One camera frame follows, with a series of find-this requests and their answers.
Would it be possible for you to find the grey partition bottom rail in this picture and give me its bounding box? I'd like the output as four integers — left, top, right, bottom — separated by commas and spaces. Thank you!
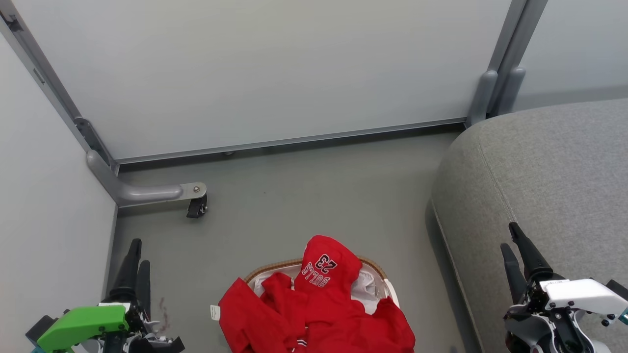
115, 117, 469, 165

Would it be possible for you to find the grey partition corner post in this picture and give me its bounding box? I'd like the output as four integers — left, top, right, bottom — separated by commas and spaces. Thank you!
0, 0, 118, 175

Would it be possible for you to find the grey partition support foot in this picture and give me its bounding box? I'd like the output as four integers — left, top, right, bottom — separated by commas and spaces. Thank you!
87, 150, 208, 207

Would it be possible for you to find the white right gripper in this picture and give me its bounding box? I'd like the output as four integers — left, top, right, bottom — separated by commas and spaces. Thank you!
500, 222, 628, 319

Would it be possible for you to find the grey fabric sofa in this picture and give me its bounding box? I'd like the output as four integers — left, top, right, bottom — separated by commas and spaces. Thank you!
431, 98, 628, 353

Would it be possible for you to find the black caster wheel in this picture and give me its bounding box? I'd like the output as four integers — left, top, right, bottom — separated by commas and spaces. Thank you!
186, 195, 209, 219

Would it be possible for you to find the red Bulls basketball jersey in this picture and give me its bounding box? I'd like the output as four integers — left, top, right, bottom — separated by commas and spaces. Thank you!
210, 235, 417, 353

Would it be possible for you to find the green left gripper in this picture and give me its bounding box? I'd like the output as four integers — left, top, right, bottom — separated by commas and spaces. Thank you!
37, 239, 152, 352

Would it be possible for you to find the grey metal partition post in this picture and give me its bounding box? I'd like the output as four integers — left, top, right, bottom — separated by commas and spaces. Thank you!
466, 0, 528, 127
493, 0, 549, 116

